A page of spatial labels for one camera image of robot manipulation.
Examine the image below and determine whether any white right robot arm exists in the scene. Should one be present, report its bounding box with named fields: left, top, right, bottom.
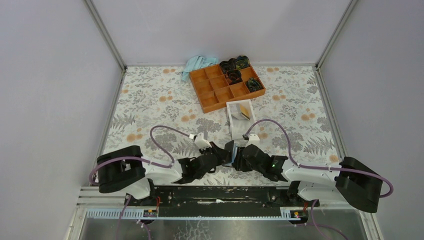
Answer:
left=232, top=144, right=383, bottom=213

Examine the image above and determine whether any dark rolled sock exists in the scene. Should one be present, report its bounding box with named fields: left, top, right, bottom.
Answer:
left=225, top=69, right=243, bottom=85
left=219, top=58, right=237, bottom=75
left=245, top=77, right=264, bottom=93
left=235, top=55, right=251, bottom=70

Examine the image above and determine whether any floral patterned table mat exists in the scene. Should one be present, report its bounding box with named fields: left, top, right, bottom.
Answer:
left=103, top=66, right=340, bottom=165

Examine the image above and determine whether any stack of cards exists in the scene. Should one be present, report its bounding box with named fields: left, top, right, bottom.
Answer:
left=229, top=103, right=243, bottom=120

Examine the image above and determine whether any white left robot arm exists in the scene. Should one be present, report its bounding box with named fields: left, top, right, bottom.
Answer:
left=89, top=145, right=231, bottom=206

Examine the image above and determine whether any orange compartment tray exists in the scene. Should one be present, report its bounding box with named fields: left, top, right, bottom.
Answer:
left=189, top=64, right=266, bottom=113

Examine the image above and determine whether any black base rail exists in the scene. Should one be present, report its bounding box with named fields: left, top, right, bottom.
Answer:
left=129, top=186, right=313, bottom=218

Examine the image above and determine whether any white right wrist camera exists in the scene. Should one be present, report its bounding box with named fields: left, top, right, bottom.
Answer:
left=242, top=133, right=260, bottom=147

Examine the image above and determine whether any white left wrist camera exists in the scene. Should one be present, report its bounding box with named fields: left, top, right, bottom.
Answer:
left=189, top=132, right=212, bottom=150

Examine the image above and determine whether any light blue cloth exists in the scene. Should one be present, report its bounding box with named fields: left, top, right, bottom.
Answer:
left=181, top=55, right=219, bottom=82

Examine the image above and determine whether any black leather card holder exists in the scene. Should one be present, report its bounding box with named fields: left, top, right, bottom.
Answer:
left=222, top=140, right=238, bottom=167

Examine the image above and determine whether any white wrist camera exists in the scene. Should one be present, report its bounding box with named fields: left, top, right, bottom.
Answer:
left=189, top=132, right=212, bottom=150
left=242, top=133, right=260, bottom=147

